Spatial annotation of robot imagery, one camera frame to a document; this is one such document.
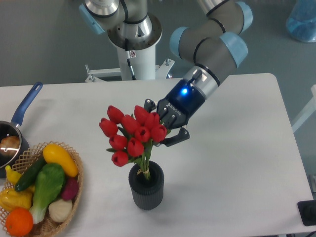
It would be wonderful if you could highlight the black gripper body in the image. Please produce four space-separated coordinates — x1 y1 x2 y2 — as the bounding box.
157 79 205 129

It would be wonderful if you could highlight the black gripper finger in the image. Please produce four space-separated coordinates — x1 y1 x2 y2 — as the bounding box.
143 99 158 113
153 126 190 147

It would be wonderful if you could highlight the red tulip bouquet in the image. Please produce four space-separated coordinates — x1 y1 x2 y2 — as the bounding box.
99 105 170 181

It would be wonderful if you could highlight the dark grey ribbed vase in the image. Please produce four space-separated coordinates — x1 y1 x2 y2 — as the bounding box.
128 161 164 210

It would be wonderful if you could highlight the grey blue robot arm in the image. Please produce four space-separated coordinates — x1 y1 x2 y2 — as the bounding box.
79 0 253 147

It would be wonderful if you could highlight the yellow squash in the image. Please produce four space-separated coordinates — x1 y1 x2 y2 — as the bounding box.
43 144 79 178

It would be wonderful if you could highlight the purple red onion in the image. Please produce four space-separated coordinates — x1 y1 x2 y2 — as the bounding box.
61 177 79 201

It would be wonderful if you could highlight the green bok choy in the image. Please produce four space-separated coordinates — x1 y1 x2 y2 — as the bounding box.
30 163 65 224

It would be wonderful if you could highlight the green cucumber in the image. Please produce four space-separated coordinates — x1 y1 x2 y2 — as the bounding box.
15 156 46 192

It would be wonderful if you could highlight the white garlic bulb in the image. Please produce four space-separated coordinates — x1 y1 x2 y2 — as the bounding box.
48 199 73 223

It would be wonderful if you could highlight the blue translucent bottle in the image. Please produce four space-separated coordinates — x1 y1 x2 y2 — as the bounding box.
286 0 316 43

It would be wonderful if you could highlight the black device at edge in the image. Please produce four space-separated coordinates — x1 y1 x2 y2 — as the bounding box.
297 200 316 226

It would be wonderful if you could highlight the brown bread roll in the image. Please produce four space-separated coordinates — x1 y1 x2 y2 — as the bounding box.
0 136 20 157

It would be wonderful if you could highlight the yellow banana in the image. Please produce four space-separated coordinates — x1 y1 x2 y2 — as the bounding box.
5 165 35 193

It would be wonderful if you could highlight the yellow bell pepper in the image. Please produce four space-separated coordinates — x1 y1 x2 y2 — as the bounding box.
0 188 33 212

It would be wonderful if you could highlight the orange fruit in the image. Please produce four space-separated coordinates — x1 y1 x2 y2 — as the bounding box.
5 208 33 237

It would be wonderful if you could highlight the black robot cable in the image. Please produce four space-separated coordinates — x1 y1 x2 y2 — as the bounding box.
124 38 137 81

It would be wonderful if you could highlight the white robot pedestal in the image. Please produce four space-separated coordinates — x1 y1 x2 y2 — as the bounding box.
85 13 175 82

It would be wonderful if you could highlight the white metal frame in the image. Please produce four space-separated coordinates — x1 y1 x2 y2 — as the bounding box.
291 84 316 133

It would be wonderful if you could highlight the blue handled saucepan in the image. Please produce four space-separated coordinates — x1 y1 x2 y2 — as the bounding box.
0 82 43 178

